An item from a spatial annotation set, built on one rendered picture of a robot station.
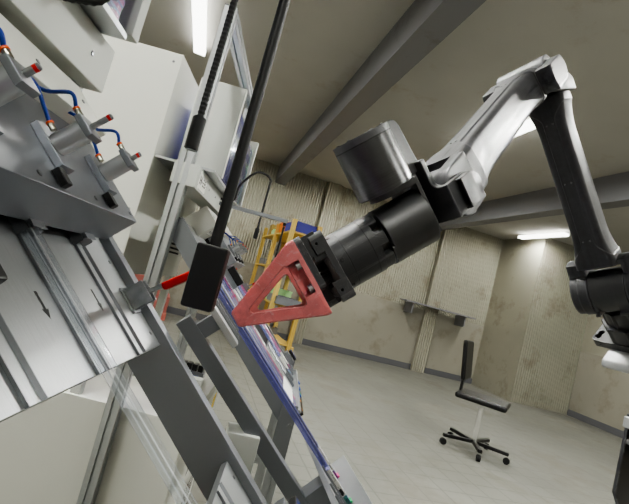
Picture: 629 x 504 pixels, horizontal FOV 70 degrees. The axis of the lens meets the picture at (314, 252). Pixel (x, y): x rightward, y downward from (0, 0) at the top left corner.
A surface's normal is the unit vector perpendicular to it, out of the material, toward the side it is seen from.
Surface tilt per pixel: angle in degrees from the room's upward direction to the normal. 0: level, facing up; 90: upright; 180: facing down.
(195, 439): 90
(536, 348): 90
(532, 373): 90
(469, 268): 90
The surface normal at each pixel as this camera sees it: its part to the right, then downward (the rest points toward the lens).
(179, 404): 0.06, -0.07
